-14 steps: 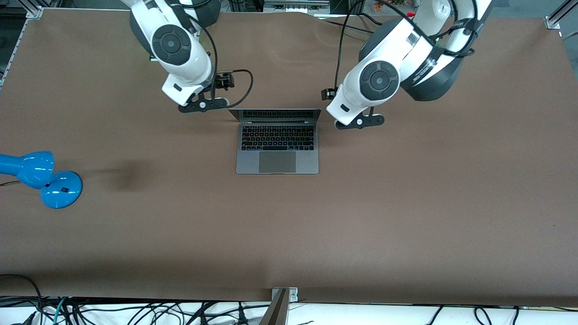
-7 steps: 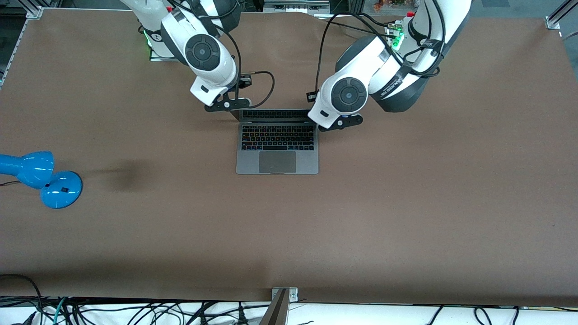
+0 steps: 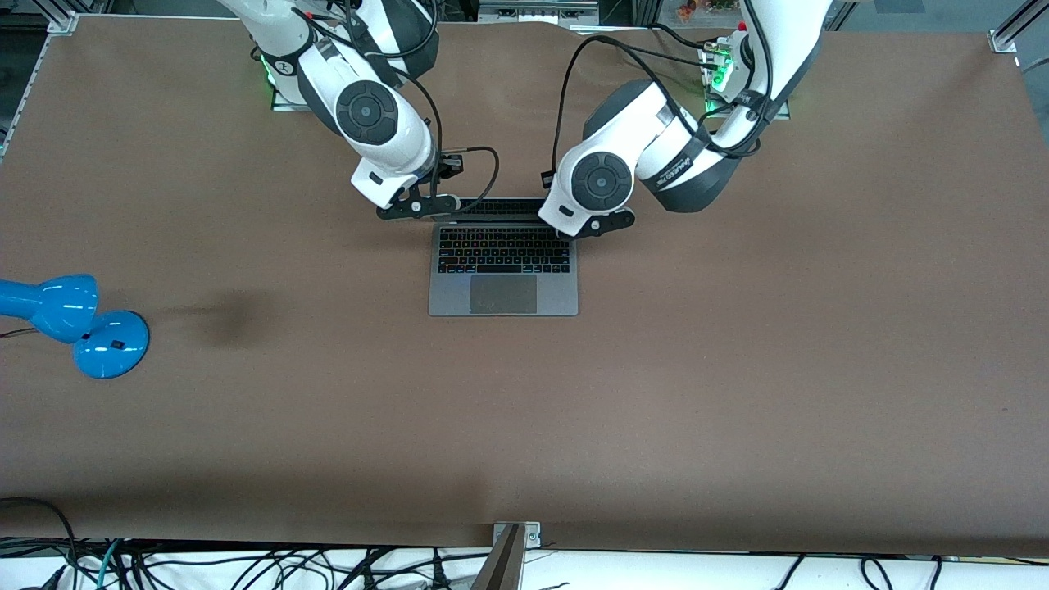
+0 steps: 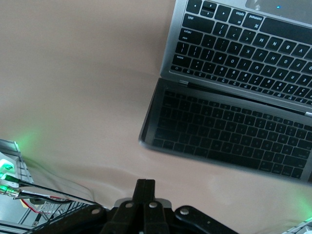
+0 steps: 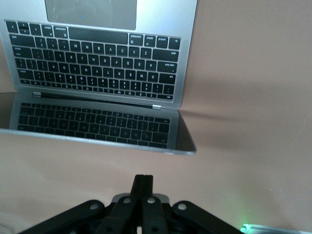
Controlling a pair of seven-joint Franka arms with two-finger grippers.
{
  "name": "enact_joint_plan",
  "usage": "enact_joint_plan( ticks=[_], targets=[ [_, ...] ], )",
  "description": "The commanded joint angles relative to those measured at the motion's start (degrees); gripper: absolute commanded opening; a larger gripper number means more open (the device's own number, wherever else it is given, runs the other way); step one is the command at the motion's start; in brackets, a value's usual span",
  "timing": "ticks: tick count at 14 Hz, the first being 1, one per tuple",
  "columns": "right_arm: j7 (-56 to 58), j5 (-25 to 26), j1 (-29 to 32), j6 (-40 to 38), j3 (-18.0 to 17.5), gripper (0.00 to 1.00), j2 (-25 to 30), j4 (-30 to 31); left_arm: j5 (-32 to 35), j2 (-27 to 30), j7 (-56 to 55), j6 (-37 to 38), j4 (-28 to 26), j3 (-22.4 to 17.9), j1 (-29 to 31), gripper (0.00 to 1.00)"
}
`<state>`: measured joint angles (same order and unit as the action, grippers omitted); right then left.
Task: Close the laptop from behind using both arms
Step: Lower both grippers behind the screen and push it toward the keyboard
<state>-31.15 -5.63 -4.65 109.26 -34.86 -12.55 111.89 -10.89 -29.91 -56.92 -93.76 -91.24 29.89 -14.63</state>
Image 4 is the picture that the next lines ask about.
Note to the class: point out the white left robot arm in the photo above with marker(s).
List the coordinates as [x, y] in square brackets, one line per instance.
[7, 168]

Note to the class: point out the grey laptop with black keyboard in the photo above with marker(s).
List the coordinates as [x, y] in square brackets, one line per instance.
[239, 102]

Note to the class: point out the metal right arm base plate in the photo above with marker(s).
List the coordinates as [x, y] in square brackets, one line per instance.
[298, 225]

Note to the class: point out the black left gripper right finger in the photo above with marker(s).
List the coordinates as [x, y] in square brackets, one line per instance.
[153, 217]

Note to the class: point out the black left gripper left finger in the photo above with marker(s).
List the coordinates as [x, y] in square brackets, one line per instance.
[130, 214]

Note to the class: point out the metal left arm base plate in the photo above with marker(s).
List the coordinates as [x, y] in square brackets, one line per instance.
[14, 148]

